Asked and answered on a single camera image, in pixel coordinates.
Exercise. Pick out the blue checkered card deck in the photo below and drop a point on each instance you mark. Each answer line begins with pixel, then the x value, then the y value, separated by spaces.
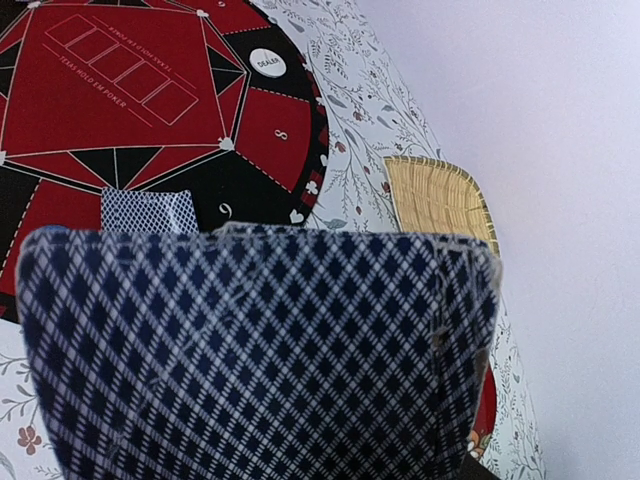
pixel 257 352

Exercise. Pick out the white dealer button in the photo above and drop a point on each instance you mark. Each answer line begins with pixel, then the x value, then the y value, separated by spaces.
pixel 267 63

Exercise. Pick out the dealt blue cards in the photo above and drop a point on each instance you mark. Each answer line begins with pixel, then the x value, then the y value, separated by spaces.
pixel 148 212

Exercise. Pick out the blue small blind chip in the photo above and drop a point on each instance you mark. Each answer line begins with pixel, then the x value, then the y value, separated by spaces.
pixel 55 228

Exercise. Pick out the woven bamboo basket tray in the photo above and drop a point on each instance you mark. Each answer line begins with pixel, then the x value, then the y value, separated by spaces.
pixel 435 196

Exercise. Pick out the round red black poker mat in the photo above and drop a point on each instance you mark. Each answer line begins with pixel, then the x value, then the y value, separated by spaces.
pixel 151 96

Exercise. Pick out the red floral round plate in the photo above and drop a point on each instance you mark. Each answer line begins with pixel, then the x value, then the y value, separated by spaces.
pixel 485 418

